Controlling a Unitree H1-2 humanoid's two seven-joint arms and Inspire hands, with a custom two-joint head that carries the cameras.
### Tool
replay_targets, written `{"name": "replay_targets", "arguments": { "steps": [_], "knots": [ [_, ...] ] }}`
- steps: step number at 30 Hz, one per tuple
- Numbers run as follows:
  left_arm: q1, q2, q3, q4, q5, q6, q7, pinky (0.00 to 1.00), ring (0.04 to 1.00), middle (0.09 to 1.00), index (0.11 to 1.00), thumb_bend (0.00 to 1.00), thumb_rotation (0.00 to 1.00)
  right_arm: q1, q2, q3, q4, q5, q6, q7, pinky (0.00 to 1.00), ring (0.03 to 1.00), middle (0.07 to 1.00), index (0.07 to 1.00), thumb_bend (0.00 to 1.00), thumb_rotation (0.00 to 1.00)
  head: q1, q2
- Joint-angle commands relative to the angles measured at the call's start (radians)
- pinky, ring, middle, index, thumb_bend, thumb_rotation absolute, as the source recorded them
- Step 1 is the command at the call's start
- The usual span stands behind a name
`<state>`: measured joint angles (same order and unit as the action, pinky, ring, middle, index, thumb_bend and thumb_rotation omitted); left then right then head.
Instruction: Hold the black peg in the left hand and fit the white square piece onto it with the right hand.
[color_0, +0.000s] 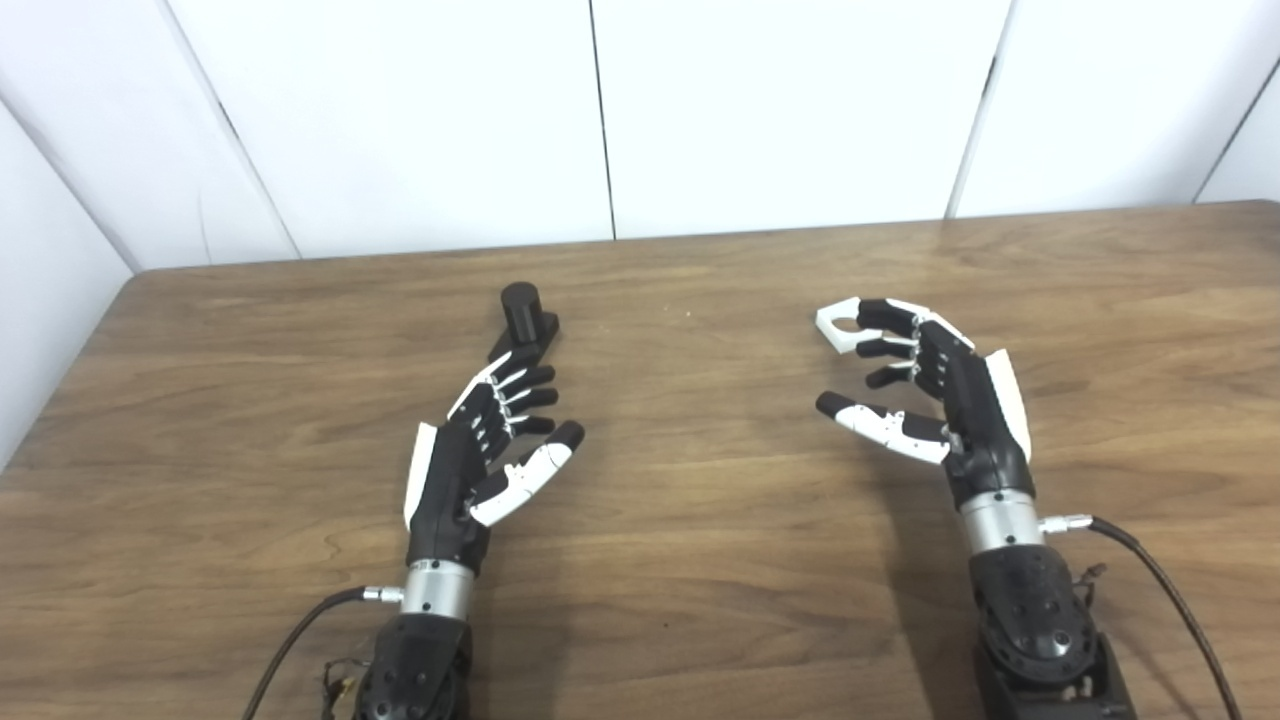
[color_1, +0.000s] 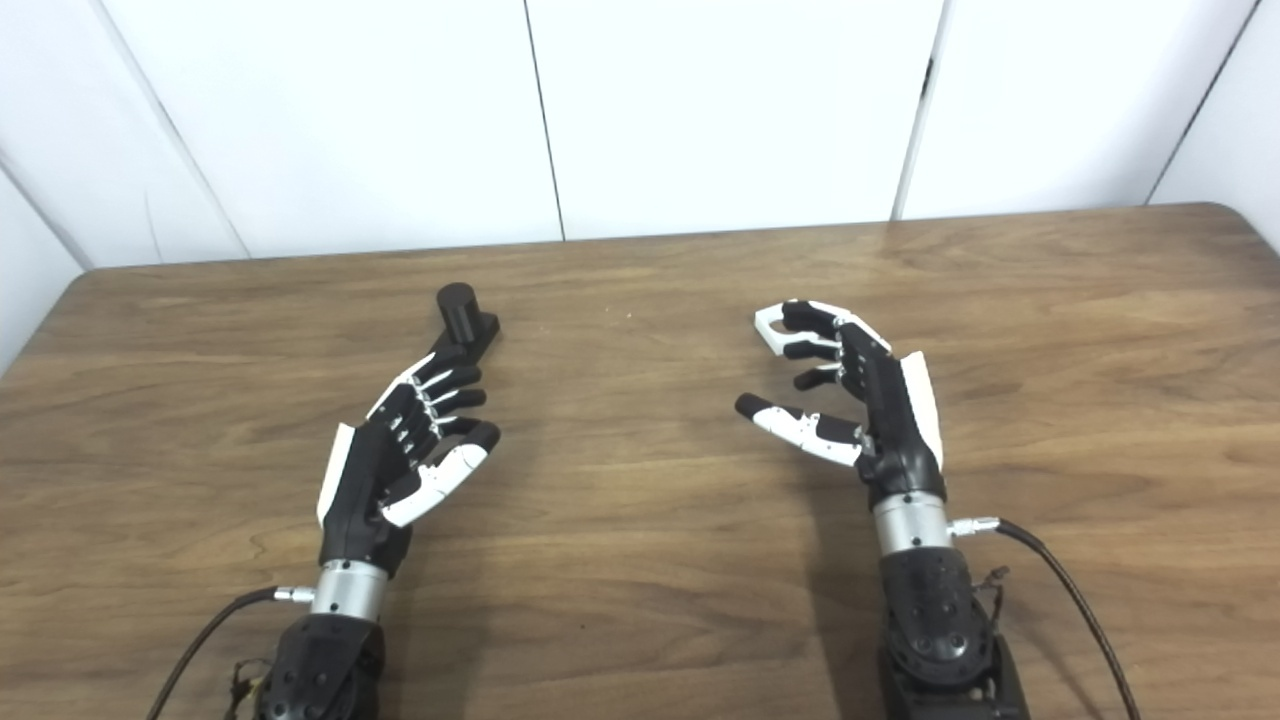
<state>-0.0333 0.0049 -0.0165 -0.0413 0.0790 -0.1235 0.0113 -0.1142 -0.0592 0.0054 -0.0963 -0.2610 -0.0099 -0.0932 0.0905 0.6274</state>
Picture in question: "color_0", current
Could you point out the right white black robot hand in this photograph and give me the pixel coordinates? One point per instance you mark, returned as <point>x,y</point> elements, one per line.
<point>985,420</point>

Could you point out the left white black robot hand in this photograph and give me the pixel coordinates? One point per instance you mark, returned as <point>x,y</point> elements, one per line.
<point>445,490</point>

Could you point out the white square piece with hole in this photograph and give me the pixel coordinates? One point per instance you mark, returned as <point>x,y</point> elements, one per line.
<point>830,322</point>

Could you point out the black peg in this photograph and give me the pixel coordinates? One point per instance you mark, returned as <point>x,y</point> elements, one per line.
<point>522,312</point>

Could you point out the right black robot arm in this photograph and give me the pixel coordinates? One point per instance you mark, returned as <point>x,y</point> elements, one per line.
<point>1030,620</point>

